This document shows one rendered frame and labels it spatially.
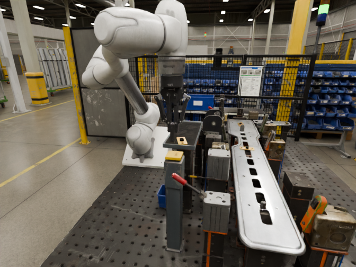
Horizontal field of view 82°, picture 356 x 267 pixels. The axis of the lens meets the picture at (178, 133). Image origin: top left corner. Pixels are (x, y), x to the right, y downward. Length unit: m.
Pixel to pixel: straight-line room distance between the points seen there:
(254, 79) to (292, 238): 1.70
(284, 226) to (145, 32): 0.71
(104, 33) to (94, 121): 3.55
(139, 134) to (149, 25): 0.99
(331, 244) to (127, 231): 0.83
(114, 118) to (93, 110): 0.40
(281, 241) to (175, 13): 0.73
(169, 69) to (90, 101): 3.38
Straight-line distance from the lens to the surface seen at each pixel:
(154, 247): 1.07
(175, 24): 0.66
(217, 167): 0.94
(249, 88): 2.24
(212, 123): 1.26
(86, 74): 1.11
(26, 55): 8.76
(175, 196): 0.86
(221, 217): 0.75
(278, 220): 0.81
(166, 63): 0.68
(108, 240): 1.14
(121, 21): 0.56
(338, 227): 0.82
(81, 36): 3.95
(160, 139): 1.72
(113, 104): 3.79
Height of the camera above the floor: 1.50
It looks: 20 degrees down
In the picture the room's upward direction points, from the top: straight up
